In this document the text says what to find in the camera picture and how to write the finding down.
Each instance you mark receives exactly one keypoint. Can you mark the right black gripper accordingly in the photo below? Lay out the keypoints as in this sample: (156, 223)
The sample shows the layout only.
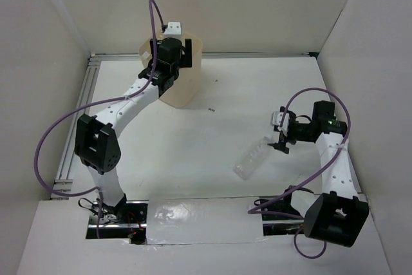
(281, 145)

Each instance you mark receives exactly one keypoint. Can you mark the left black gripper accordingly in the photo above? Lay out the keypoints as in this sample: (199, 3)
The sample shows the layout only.
(185, 58)

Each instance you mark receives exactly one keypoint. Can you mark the clear bottle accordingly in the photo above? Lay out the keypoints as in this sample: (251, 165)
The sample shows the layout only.
(252, 158)

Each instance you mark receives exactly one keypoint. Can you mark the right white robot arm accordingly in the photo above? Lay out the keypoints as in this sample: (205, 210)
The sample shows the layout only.
(337, 215)

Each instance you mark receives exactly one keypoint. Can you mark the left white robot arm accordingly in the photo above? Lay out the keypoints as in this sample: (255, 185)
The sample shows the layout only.
(96, 139)

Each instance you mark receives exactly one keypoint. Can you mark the beige plastic bin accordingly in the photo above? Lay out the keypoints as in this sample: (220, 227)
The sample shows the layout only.
(174, 90)

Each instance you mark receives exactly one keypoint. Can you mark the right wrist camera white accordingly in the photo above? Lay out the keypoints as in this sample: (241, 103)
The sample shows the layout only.
(280, 121)

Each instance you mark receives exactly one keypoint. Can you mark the aluminium frame rail back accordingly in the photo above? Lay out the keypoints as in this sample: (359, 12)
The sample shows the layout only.
(209, 55)

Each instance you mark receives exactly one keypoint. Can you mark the aluminium frame rail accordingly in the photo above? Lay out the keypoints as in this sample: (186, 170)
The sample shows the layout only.
(209, 55)
(63, 180)

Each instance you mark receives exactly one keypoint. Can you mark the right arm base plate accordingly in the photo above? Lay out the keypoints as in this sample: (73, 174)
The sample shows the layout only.
(281, 218)

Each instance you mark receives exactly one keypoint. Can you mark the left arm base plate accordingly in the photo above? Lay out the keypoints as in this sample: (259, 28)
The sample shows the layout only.
(131, 226)

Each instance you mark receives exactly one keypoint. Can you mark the aluminium frame rail left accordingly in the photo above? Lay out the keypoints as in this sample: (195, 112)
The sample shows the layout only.
(63, 180)

